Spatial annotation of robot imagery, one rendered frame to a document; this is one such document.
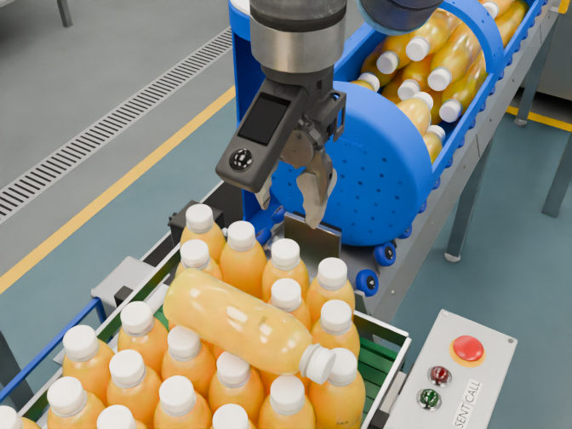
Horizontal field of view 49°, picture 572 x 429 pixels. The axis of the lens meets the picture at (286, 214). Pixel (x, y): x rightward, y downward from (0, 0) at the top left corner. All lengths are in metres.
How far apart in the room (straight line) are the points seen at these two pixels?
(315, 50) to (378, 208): 0.48
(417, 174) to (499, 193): 1.82
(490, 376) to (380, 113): 0.40
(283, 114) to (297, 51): 0.07
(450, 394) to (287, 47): 0.44
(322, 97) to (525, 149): 2.42
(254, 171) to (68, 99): 2.80
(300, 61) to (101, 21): 3.48
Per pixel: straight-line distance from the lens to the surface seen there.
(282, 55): 0.59
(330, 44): 0.60
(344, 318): 0.81
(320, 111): 0.67
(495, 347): 0.84
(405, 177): 0.96
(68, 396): 0.79
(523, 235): 2.62
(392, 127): 0.95
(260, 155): 0.61
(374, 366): 1.03
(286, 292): 0.84
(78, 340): 0.83
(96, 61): 3.64
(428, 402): 0.76
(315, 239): 1.02
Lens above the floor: 1.76
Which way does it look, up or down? 44 degrees down
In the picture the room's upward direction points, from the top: straight up
